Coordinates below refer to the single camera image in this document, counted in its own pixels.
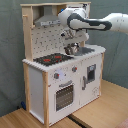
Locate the small metal pot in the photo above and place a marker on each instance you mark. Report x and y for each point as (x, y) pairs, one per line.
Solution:
(71, 49)

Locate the red left stove knob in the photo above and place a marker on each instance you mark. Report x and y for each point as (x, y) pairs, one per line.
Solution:
(56, 75)

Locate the red stove knob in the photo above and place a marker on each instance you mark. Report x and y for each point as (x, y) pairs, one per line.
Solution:
(56, 75)
(74, 69)

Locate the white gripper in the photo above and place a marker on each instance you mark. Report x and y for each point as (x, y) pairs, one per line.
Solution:
(68, 35)

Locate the grey range hood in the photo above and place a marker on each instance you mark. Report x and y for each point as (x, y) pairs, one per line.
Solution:
(48, 17)

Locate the black toy stovetop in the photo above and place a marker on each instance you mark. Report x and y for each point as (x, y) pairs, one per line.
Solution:
(52, 59)

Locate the toy microwave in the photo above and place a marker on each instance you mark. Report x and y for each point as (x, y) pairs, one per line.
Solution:
(80, 5)

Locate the wooden toy kitchen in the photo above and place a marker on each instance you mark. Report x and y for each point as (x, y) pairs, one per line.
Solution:
(40, 84)

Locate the toy oven door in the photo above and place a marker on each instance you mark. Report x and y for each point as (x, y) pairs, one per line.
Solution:
(64, 97)

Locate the red right stove knob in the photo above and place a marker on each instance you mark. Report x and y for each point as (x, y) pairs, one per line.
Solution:
(74, 69)

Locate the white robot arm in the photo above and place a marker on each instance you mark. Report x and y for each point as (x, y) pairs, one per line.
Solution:
(75, 22)

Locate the toy fridge dispenser door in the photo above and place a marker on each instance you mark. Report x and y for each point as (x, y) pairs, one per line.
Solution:
(90, 79)

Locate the grey toy sink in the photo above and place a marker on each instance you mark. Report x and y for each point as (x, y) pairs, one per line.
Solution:
(81, 51)

